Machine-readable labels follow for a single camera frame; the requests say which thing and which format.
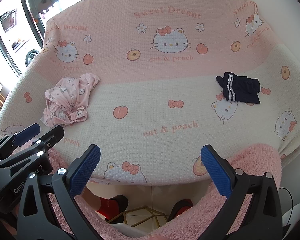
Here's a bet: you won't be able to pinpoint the window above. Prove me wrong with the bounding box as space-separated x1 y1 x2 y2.
0 0 49 77

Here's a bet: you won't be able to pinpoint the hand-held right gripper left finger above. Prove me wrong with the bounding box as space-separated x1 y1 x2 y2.
16 144 101 240

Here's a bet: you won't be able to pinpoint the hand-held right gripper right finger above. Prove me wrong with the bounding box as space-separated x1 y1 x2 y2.
197 144 283 240

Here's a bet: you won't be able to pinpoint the red and black object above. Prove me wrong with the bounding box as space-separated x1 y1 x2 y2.
95 194 129 222

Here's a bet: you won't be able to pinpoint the black cable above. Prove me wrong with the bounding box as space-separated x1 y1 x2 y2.
280 187 294 230

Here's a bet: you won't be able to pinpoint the gold wire frame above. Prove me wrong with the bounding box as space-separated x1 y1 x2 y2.
106 206 170 227

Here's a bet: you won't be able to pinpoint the person's right foot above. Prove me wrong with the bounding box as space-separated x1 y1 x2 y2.
169 199 194 222

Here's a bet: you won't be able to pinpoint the pink bear print pajama pants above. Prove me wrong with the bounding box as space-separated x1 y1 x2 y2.
41 73 100 128

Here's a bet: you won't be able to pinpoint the pink cat printed blanket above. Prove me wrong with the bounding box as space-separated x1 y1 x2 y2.
0 0 300 188

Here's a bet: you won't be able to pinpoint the navy shorts with white stripes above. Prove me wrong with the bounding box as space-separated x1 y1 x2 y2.
216 72 261 105

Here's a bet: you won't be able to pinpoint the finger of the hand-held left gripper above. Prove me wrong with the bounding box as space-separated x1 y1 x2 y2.
0 125 65 178
0 123 41 160

